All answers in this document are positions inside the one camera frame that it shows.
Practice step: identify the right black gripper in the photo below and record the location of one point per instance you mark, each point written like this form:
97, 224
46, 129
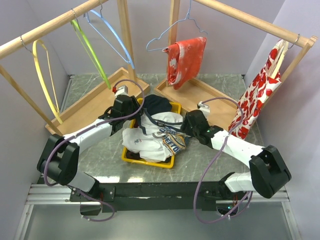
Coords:
186, 127

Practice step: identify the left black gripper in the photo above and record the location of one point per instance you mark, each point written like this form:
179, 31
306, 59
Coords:
134, 103

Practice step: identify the white graphic tank top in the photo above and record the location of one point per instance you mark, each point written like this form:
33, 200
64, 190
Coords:
157, 136

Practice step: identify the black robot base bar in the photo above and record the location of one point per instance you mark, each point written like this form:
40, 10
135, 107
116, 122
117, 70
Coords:
144, 196

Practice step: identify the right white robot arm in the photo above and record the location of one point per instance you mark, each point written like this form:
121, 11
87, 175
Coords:
268, 172

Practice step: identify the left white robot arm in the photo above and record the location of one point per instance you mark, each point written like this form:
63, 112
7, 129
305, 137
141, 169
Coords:
58, 162

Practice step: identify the green hanger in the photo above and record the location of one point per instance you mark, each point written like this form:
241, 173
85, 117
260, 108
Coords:
90, 51

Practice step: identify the blue plastic hanger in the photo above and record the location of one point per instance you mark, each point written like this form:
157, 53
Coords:
93, 15

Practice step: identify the wooden hanger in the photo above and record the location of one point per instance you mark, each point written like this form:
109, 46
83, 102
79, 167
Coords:
283, 48

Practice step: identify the dark navy garment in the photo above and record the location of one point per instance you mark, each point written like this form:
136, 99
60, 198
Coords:
154, 104

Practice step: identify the right wooden clothes rack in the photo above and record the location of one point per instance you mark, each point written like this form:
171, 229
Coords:
223, 106

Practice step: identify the yellow plastic bin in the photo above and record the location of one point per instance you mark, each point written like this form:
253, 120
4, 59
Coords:
127, 155

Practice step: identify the orange tie-dye garment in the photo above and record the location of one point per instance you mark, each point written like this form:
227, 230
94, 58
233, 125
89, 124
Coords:
184, 60

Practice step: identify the red floral white garment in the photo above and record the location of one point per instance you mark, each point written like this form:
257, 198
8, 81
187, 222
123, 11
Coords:
255, 96

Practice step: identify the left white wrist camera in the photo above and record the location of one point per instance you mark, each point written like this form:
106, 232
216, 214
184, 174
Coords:
122, 90

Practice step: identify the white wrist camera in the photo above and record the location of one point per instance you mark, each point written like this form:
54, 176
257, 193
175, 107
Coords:
122, 90
204, 108

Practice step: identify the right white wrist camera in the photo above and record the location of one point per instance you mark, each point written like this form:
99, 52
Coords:
204, 108

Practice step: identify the blue wire hanger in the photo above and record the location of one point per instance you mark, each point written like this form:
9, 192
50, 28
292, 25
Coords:
180, 28

